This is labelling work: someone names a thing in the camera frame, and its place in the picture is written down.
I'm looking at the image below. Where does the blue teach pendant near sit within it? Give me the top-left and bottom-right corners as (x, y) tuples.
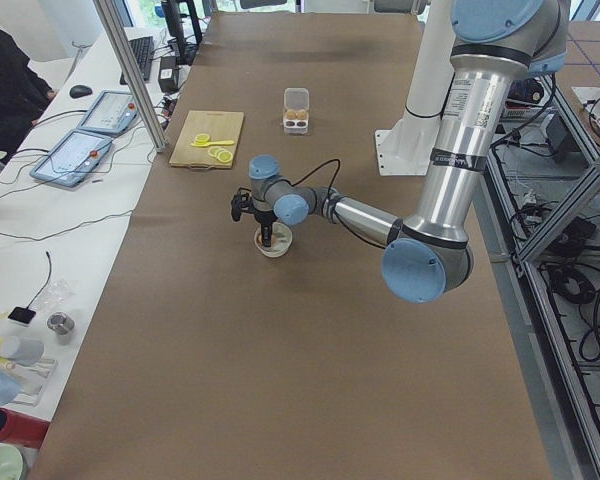
(29, 129), (113, 188)

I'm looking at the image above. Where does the green bowl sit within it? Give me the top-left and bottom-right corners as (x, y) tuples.
(0, 445), (28, 480)

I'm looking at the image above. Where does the black camera cable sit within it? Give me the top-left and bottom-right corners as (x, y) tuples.
(289, 158), (342, 191)

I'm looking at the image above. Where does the blue teach pendant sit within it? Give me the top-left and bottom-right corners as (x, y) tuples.
(29, 129), (113, 188)
(77, 90), (138, 136)

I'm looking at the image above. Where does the white ceramic bowl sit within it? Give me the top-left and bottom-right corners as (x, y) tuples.
(254, 222), (293, 258)

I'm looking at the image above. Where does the wooden cutting board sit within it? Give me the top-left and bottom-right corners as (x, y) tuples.
(169, 110), (244, 169)

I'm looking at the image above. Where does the grey plastic cup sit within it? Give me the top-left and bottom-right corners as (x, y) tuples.
(0, 336), (44, 366)

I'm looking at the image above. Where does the black monitor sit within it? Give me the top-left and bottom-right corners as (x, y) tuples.
(160, 0), (203, 66)

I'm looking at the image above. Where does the black keyboard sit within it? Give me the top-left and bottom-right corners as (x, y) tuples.
(128, 36), (154, 82)

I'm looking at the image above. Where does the steel cup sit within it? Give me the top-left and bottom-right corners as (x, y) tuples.
(46, 312), (75, 346)

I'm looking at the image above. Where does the clear plastic egg box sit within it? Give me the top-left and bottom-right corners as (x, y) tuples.
(282, 87), (310, 135)

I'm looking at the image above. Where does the yellow plastic knife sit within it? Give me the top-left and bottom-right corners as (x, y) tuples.
(190, 140), (235, 148)

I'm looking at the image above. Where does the black computer mouse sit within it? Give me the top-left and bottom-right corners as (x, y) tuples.
(69, 84), (93, 99)

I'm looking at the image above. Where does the black square pad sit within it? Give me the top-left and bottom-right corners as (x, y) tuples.
(7, 306), (36, 325)

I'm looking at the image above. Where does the blue teach pendant far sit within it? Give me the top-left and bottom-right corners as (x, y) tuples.
(77, 90), (138, 136)

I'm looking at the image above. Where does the aluminium frame post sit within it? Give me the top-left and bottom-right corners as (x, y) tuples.
(93, 0), (167, 153)

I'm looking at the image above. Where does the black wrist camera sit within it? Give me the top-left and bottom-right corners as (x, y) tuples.
(231, 187), (254, 222)

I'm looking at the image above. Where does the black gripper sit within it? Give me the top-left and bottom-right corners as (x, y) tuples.
(252, 197), (276, 247)

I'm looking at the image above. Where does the lemon slice by knife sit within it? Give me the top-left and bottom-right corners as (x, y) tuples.
(192, 133), (211, 146)

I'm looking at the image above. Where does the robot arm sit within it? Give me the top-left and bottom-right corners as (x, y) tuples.
(231, 1), (570, 303)

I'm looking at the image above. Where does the red cylinder container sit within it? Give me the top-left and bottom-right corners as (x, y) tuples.
(0, 408), (50, 449)

